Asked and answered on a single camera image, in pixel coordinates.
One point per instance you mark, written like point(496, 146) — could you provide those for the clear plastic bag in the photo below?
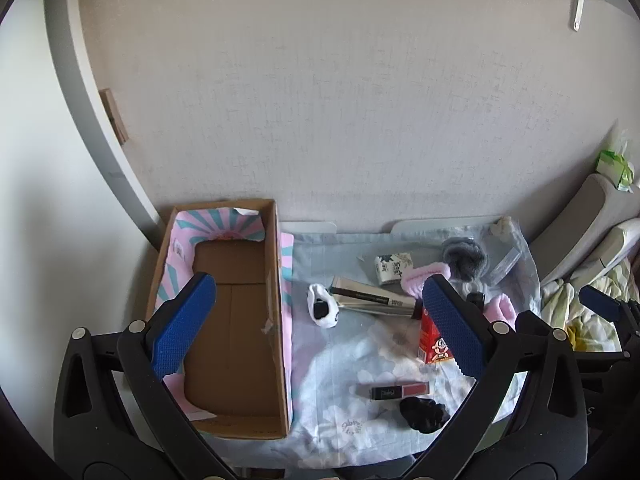
point(505, 260)

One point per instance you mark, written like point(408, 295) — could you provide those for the black scrunchie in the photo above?
point(422, 412)

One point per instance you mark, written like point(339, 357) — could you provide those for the green tissue pack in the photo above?
point(617, 162)

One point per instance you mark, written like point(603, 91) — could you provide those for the grey chair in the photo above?
point(575, 220)

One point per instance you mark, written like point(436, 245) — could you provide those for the white wall bracket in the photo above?
point(579, 5)

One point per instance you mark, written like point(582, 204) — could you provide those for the light blue floral cloth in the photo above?
point(340, 360)

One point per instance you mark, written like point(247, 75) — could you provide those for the red milk carton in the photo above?
point(432, 340)

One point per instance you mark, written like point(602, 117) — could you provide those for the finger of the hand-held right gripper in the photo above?
point(600, 305)

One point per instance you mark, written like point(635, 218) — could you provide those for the green and white bedding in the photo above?
point(560, 300)

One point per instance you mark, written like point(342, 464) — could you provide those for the red lip gloss tube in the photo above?
point(395, 390)

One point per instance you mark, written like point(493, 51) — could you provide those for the white and black sock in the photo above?
point(322, 305)

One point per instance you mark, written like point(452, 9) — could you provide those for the grey door frame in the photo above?
point(75, 85)

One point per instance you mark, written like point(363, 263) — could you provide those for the pink fluffy headband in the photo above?
point(415, 282)

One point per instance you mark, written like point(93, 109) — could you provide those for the cardboard box with pink lining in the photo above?
point(235, 335)

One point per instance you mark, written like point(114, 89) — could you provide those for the white table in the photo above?
point(425, 225)

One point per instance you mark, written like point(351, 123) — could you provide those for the grey fluffy scrunchie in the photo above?
point(465, 257)

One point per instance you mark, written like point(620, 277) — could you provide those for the small beige plush item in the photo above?
point(502, 225)

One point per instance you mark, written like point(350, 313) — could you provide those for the black cosmetic jar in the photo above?
point(476, 299)

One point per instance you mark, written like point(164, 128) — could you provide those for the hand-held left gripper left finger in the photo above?
point(185, 325)

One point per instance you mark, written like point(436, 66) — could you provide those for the white patterned tissue packet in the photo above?
point(392, 267)

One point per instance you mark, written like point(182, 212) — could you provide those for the wooden wall piece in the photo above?
point(115, 115)

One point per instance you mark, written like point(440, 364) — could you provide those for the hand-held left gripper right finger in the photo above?
point(450, 330)

